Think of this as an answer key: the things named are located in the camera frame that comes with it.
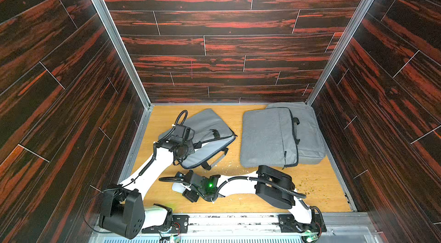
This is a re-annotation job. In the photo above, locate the grey laptop bag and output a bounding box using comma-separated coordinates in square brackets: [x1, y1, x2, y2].
[154, 109, 237, 170]
[266, 102, 327, 165]
[240, 107, 300, 168]

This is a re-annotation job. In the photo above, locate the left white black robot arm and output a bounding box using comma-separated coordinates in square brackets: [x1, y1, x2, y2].
[88, 110, 195, 240]

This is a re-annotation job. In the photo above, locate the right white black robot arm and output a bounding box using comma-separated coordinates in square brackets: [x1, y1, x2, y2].
[159, 166, 326, 237]

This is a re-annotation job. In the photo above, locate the aluminium front rail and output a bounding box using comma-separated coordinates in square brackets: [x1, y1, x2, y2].
[87, 212, 383, 243]

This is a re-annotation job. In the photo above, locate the white computer mouse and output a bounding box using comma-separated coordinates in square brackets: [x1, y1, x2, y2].
[172, 183, 187, 194]

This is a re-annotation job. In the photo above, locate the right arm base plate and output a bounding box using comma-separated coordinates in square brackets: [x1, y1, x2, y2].
[278, 213, 327, 233]

